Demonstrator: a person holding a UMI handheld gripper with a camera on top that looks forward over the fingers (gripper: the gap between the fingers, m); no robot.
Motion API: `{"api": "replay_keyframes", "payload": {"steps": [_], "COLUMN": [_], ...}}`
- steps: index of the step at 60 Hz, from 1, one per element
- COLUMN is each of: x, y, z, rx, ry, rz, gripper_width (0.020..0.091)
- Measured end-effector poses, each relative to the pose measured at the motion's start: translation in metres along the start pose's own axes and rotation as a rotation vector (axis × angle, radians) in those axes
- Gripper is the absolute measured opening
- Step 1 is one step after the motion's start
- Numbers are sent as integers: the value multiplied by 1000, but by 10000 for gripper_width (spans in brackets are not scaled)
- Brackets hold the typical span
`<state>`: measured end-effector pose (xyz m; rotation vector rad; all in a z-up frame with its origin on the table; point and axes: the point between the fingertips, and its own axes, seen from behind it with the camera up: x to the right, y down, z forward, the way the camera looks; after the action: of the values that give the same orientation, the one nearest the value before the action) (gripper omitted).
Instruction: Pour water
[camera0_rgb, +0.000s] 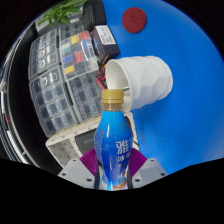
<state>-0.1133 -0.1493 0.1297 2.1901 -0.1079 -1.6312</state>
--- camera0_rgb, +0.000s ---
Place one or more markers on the yellow multimeter with red leads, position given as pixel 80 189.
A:
pixel 100 81

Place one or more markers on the flat round red coaster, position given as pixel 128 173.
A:
pixel 134 20

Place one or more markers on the white faceted cup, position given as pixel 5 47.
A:
pixel 146 80

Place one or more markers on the blue drink bottle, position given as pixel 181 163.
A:
pixel 111 143

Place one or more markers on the clear box with coloured parts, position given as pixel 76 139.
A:
pixel 78 55

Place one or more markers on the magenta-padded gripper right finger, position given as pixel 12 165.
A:
pixel 149 170

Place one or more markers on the green potted plant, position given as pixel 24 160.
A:
pixel 60 13

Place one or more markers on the metal stirring rod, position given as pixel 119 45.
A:
pixel 126 88

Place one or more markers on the dark box with white label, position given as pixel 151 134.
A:
pixel 105 41

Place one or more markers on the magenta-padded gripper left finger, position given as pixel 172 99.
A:
pixel 76 171

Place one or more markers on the black flat case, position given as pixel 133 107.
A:
pixel 93 15

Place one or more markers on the black rounded speaker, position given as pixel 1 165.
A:
pixel 85 141

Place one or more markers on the grey small-parts drawer cabinet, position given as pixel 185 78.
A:
pixel 70 30
pixel 43 53
pixel 86 96
pixel 50 103

